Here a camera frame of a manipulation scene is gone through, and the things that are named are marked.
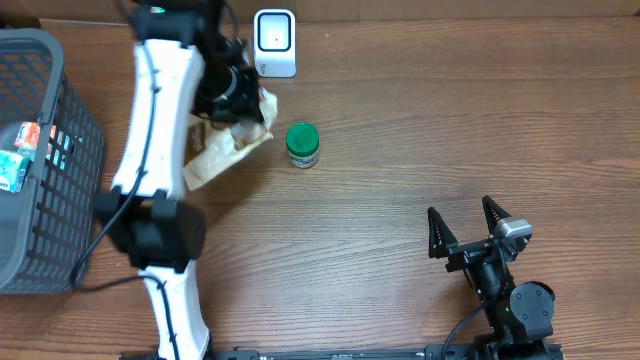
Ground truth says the teal tissue pack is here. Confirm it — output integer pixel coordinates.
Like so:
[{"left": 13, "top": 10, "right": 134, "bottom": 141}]
[{"left": 0, "top": 150, "right": 30, "bottom": 193}]

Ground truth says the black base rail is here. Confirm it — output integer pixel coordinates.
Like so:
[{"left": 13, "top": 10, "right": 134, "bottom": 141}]
[{"left": 207, "top": 345, "right": 565, "bottom": 360}]

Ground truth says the white barcode scanner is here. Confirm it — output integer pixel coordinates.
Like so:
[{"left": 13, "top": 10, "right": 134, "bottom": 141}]
[{"left": 253, "top": 8, "right": 297, "bottom": 78}]

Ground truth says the brown white snack bag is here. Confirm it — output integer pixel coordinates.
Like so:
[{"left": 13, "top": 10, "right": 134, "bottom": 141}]
[{"left": 183, "top": 84, "right": 279, "bottom": 191}]

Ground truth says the green lidded jar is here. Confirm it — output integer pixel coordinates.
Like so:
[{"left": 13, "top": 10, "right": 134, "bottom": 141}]
[{"left": 285, "top": 122, "right": 320, "bottom": 169}]

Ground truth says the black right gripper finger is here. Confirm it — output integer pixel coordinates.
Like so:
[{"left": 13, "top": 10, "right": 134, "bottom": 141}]
[
  {"left": 427, "top": 207, "right": 458, "bottom": 258},
  {"left": 482, "top": 195, "right": 511, "bottom": 235}
]

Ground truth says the orange tissue pack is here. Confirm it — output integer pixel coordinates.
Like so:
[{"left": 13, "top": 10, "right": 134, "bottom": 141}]
[{"left": 14, "top": 122, "right": 41, "bottom": 150}]

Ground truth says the grey plastic basket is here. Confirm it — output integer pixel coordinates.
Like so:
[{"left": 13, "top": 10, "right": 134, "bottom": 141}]
[{"left": 1, "top": 29, "right": 105, "bottom": 295}]

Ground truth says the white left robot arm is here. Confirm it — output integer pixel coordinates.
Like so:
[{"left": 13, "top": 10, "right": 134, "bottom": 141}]
[{"left": 94, "top": 1, "right": 271, "bottom": 359}]

